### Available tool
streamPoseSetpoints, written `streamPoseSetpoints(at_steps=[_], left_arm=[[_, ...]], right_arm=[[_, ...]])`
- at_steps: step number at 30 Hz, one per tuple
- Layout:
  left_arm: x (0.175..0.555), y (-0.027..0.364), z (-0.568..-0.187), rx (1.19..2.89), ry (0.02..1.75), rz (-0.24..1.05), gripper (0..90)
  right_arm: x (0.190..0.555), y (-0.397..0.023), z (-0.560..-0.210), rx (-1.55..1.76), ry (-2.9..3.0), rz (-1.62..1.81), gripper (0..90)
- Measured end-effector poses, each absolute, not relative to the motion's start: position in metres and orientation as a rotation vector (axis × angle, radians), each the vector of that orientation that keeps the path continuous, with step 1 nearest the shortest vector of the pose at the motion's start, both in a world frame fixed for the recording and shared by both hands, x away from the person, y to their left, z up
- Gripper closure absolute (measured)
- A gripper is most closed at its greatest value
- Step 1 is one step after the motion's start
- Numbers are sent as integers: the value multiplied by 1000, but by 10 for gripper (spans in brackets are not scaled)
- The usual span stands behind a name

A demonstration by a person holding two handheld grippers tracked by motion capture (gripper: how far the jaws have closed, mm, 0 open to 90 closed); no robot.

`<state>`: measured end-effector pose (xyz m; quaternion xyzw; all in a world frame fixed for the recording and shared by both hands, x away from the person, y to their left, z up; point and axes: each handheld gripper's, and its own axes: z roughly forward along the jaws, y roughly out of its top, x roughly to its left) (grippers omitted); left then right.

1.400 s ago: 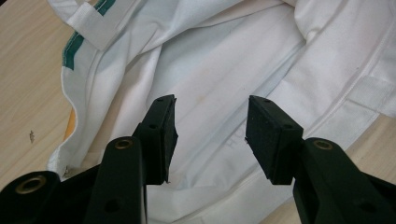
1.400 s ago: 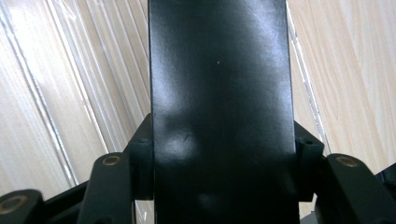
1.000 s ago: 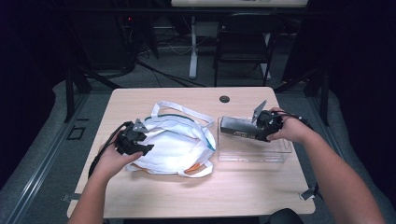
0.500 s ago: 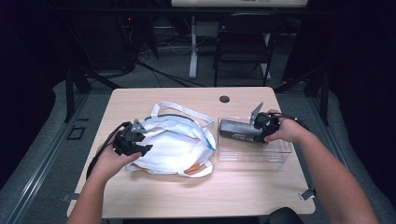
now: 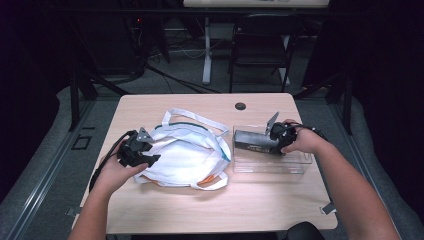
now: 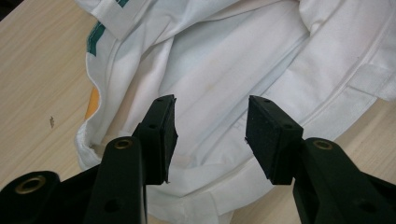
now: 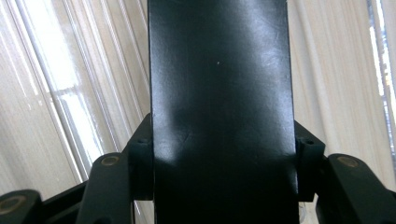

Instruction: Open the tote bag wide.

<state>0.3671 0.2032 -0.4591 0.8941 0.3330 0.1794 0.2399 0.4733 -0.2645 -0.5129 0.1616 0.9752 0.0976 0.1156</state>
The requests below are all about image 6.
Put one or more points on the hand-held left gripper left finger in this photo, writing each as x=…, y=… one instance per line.
x=160, y=140

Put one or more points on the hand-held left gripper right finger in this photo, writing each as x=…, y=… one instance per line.
x=274, y=143

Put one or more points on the white tote bag colour patches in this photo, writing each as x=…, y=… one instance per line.
x=218, y=62

